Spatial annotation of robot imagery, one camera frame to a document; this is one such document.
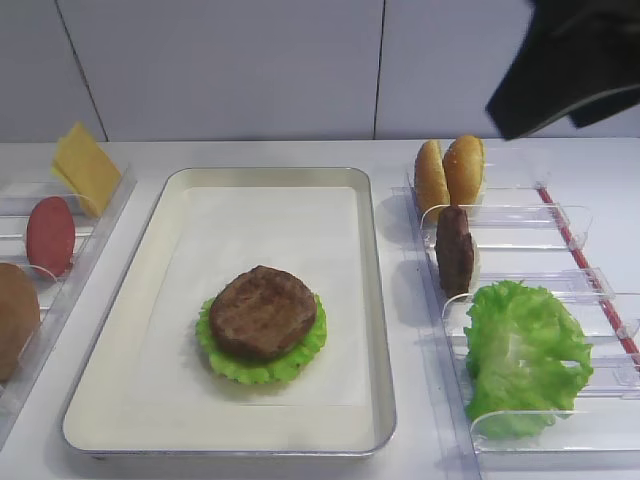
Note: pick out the brown meat patty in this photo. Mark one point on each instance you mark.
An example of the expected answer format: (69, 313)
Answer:
(262, 314)
(454, 251)

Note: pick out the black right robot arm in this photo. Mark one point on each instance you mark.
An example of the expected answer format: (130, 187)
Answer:
(578, 59)

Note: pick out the lettuce leaf on tray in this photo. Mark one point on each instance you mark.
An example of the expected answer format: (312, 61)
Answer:
(278, 371)

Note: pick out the lettuce leaf in rack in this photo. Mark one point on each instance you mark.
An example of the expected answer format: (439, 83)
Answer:
(527, 358)

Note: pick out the yellow cheese slices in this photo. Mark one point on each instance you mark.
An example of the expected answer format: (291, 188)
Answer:
(83, 167)

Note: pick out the tomato slice in rack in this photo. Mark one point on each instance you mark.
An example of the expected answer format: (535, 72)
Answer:
(50, 236)

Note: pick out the white parchment paper sheet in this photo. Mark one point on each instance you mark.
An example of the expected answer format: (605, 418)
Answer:
(212, 235)

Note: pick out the left sesame bun half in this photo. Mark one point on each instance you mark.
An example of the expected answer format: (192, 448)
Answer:
(429, 180)

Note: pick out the sesame bun half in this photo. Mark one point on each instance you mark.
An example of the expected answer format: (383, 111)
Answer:
(429, 180)
(464, 163)

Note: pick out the right sesame bun half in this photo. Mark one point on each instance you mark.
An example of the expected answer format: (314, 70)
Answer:
(464, 163)

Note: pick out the right clear acrylic rack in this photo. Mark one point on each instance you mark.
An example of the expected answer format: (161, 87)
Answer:
(523, 236)

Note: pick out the clear acrylic rack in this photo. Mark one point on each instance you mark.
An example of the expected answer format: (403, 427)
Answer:
(57, 296)
(523, 236)

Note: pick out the left clear acrylic rack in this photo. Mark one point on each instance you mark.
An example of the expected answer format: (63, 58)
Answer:
(57, 296)

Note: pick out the cream metal baking tray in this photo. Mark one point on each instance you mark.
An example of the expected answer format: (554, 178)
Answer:
(105, 417)

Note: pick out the brown bun in left rack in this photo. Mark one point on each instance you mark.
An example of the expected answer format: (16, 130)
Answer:
(20, 316)

